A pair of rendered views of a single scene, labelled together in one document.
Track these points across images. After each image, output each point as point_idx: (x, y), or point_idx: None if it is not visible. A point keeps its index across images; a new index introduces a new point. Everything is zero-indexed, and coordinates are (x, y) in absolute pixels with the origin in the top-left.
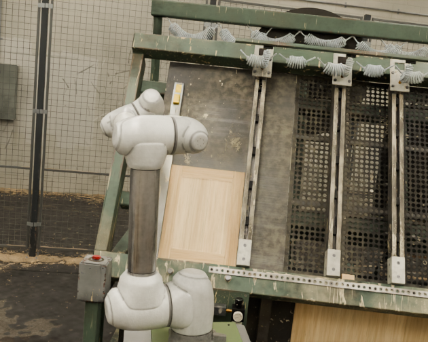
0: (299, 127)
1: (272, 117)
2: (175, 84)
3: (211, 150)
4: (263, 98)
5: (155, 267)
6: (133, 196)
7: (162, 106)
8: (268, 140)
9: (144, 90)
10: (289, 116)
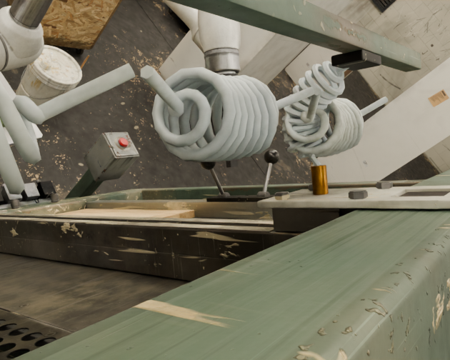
0: None
1: (131, 291)
2: None
3: None
4: (201, 226)
5: (11, 8)
6: None
7: (200, 12)
8: (78, 276)
9: None
10: (80, 318)
